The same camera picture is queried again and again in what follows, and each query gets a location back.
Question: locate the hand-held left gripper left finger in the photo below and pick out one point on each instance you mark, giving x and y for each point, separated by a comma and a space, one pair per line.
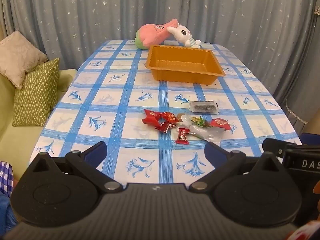
95, 152

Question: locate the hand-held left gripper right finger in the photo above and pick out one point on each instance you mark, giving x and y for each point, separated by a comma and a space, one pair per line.
212, 151

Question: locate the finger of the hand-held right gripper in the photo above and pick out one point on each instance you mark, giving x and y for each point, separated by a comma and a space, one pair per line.
275, 146

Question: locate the silver snack wrapper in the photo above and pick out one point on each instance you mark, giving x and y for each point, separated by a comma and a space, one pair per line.
207, 135

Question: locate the green candy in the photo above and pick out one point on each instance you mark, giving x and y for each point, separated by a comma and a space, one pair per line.
200, 122

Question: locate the small red candy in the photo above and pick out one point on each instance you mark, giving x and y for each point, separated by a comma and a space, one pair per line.
165, 127
170, 117
182, 135

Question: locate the dark snack packet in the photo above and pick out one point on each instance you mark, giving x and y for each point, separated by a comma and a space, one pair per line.
203, 106

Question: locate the orange brown candy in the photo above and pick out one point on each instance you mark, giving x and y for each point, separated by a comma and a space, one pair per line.
180, 117

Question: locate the large red snack packet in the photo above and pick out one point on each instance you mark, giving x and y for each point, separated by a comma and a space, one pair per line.
150, 117

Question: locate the orange plastic tray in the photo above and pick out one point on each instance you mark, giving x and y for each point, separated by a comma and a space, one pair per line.
182, 62

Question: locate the lace trimmed blue cloth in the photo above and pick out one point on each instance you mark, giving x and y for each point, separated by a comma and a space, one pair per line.
302, 112

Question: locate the blue checked floral tablecloth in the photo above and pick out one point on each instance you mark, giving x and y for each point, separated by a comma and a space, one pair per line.
125, 100

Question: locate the red white patterned cloth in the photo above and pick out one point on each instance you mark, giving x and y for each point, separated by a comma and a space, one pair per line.
307, 232

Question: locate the green sofa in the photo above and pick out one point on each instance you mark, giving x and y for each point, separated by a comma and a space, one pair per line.
15, 140

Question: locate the green zigzag pillow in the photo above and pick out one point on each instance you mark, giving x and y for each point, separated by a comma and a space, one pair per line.
35, 92

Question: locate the blue gingham cloth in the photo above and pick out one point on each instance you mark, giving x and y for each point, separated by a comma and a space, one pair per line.
5, 175

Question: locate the plain blue cloth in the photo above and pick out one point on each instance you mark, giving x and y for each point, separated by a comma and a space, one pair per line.
6, 212

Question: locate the white rabbit plush toy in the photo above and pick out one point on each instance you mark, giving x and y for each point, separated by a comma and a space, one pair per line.
182, 35

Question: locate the beige pillow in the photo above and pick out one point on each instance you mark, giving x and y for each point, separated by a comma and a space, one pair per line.
17, 55

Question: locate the pink plush toy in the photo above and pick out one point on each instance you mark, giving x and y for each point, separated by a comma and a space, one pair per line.
150, 33

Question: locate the blue starry curtain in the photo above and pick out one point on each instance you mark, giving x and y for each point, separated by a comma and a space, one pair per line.
75, 17

